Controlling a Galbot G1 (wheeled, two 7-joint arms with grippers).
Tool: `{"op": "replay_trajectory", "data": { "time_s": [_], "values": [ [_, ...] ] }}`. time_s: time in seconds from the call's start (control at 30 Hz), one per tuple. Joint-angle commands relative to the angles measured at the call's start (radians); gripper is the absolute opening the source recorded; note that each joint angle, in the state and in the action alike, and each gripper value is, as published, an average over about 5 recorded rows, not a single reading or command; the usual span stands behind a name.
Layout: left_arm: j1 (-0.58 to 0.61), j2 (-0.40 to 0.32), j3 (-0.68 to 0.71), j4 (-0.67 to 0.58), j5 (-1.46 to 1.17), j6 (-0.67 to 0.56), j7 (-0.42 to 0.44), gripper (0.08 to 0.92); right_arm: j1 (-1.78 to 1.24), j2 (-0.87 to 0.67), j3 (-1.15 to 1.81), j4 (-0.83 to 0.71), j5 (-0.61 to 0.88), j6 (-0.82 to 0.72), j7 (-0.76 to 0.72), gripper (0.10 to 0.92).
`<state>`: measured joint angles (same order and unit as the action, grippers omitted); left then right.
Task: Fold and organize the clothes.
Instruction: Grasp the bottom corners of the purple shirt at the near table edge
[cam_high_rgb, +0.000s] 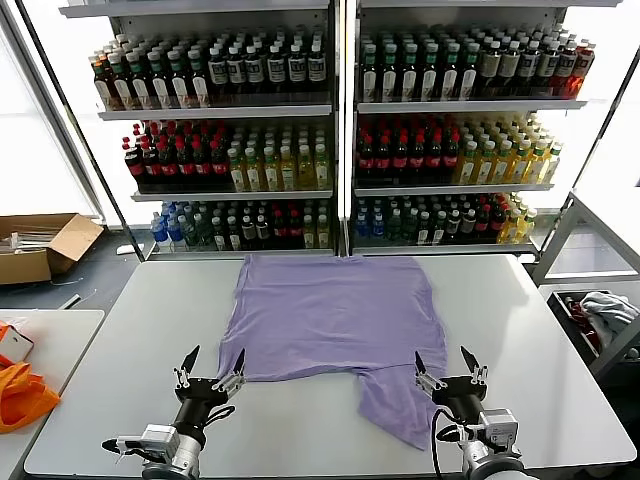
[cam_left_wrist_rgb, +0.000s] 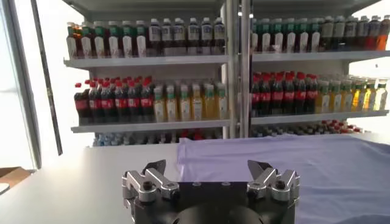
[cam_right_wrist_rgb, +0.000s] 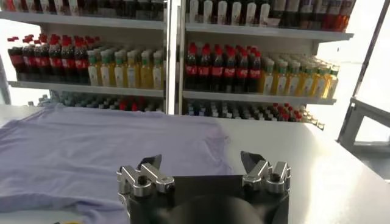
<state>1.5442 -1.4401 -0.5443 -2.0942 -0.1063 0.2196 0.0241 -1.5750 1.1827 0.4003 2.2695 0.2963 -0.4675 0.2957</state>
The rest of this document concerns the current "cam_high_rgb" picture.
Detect grey metal bottle shelf unit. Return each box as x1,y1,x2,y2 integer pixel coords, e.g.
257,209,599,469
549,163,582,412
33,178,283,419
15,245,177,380
57,0,341,261
344,0,591,259

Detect white side table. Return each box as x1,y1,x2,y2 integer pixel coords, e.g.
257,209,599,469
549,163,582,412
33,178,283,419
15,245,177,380
0,308,106,480

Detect dark drink bottle grey label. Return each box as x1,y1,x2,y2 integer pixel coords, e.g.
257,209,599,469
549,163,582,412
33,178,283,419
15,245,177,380
519,39,542,96
246,42,266,95
307,41,326,94
227,43,248,95
207,44,230,96
557,40,580,97
538,39,561,96
266,42,286,94
287,41,306,94

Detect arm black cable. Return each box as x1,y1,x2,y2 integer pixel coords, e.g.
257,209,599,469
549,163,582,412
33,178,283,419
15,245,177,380
202,404,237,426
429,405,464,480

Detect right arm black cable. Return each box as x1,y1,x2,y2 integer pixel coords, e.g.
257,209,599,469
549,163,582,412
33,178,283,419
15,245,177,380
429,405,464,480

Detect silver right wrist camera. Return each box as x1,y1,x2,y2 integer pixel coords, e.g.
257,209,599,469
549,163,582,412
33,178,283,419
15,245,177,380
478,408,521,451

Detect white strips in carton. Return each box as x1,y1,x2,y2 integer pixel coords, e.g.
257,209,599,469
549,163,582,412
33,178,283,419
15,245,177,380
0,227,56,254

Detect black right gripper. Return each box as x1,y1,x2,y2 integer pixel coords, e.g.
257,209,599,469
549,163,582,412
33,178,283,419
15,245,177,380
414,345,490,427

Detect dark slanted window post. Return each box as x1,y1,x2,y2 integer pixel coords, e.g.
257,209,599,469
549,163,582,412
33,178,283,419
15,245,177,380
12,0,149,262
567,19,640,196

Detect purple t-shirt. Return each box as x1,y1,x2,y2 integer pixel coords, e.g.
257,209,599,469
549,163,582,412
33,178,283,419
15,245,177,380
216,253,450,453

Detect small white orange box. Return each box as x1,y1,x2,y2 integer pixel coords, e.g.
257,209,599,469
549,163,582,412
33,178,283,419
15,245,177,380
0,330,35,362

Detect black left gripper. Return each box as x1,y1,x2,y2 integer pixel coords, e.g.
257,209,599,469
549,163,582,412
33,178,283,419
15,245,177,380
172,344,247,437

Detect grey metal frame cart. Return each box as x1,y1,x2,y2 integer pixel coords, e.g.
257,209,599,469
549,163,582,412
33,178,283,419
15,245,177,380
529,192,640,386

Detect grey crumpled garment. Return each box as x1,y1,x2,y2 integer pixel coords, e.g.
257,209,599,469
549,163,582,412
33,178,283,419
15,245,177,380
578,290,640,344

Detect grey slanted window post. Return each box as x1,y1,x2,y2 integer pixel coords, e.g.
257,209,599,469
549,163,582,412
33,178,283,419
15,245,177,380
0,9,107,229

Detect red crumpled garment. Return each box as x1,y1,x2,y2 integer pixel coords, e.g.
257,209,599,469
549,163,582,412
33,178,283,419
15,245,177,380
562,294,604,354

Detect open cardboard box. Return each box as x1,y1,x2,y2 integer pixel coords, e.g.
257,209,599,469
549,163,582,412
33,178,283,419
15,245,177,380
0,213,105,286

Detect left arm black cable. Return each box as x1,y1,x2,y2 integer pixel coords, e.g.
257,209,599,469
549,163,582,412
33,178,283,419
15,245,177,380
202,404,237,426

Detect dark bottle beige label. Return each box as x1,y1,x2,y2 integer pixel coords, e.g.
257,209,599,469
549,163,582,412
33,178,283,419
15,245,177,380
480,39,504,97
501,39,523,96

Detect orange fabric bag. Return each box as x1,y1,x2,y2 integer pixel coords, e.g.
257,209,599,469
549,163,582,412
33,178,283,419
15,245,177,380
0,322,61,434

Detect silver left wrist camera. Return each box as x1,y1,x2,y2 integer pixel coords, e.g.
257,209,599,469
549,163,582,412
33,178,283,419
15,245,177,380
137,423,181,459

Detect black plastic bin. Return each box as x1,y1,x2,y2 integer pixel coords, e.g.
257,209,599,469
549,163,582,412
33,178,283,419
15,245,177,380
546,288,640,369

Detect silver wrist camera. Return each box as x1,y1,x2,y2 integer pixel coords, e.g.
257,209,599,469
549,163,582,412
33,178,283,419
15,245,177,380
478,408,521,451
137,423,181,459

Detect dark tea bottle green label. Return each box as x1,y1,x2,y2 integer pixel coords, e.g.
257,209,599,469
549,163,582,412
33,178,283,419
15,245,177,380
186,45,210,108
360,42,380,99
461,41,480,99
400,42,420,99
107,49,132,110
421,41,441,99
145,47,171,109
165,46,190,109
380,42,400,99
441,41,461,99
125,48,151,110

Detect red drink bottle grey label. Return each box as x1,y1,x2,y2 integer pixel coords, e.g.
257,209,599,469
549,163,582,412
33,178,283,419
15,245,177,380
573,43,596,99

